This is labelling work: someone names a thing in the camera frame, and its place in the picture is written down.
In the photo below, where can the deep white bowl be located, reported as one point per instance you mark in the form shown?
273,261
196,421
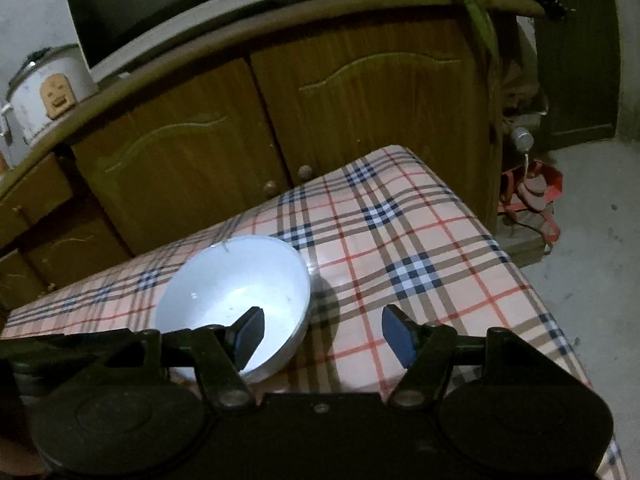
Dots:
225,290

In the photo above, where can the wooden cabinet with arched doors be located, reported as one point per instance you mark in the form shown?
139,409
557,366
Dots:
350,110

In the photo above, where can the white rice cooker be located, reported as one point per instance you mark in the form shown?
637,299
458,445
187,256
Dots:
35,105

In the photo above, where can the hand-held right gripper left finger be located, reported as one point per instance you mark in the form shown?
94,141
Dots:
250,335

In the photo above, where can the dark green door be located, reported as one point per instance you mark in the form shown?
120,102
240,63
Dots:
575,70

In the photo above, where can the plaid tablecloth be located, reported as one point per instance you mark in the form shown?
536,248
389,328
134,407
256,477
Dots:
400,240

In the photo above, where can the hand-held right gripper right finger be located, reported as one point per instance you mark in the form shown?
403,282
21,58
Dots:
397,335

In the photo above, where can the green vegetable stalks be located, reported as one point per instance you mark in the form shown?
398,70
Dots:
475,5

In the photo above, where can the white microwave oven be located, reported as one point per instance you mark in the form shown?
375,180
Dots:
150,5

